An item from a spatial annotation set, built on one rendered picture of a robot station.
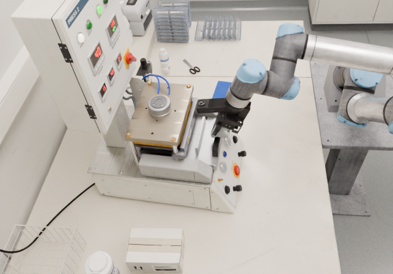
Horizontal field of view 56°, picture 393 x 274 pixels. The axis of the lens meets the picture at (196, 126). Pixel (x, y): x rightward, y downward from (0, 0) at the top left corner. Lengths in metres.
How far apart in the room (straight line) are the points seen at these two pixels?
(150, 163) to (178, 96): 0.26
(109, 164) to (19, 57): 0.52
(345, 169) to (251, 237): 0.95
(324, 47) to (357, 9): 2.38
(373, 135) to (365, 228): 0.77
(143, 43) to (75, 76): 1.13
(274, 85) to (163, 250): 0.65
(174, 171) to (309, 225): 0.53
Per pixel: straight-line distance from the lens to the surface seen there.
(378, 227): 2.39
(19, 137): 1.56
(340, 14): 3.49
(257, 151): 1.59
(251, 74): 1.06
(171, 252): 1.29
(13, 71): 1.48
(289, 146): 1.62
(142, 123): 1.25
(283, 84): 1.11
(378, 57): 1.16
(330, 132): 1.71
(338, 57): 1.14
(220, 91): 1.84
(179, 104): 1.29
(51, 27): 0.97
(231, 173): 1.44
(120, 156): 1.42
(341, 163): 2.14
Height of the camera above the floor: 2.02
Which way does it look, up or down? 49 degrees down
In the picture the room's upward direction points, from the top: 7 degrees counter-clockwise
